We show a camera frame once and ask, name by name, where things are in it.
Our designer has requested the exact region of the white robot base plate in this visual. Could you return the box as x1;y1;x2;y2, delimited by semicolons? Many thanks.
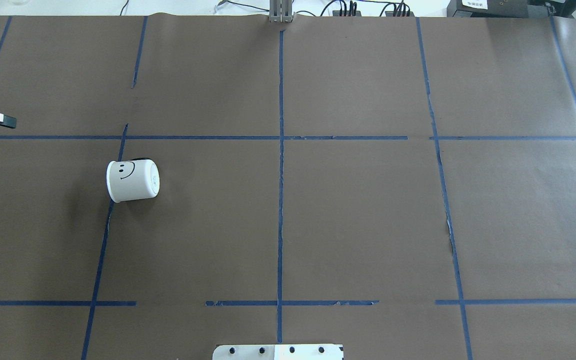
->
212;343;345;360

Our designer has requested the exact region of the black device with label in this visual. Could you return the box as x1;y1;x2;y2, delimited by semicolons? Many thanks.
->
446;0;576;19

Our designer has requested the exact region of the grey aluminium frame post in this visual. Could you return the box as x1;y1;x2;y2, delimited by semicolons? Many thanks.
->
269;0;294;23

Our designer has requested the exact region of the white smiley face mug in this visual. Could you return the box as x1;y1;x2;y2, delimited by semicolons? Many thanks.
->
105;158;161;203

